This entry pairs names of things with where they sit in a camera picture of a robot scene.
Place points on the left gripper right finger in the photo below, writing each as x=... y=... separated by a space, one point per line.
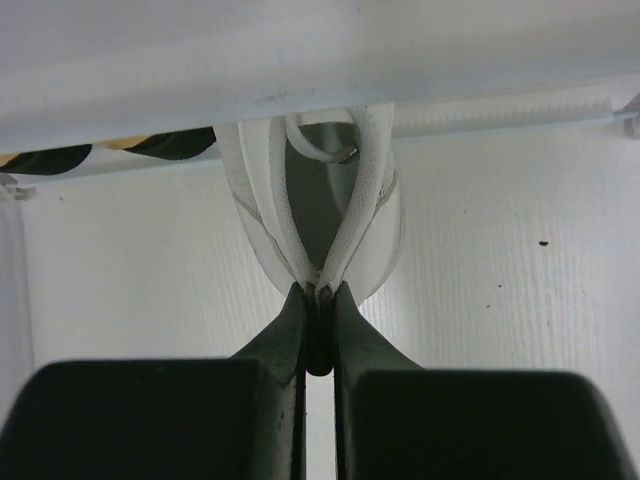
x=398 y=420

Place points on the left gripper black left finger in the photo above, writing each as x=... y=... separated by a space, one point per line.
x=237 y=418

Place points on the white sneaker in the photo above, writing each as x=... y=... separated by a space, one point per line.
x=318 y=195

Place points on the gold pointed shoe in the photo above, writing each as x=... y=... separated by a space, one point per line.
x=171 y=146

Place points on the white plastic shoe cabinet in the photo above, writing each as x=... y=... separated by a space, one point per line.
x=81 y=72

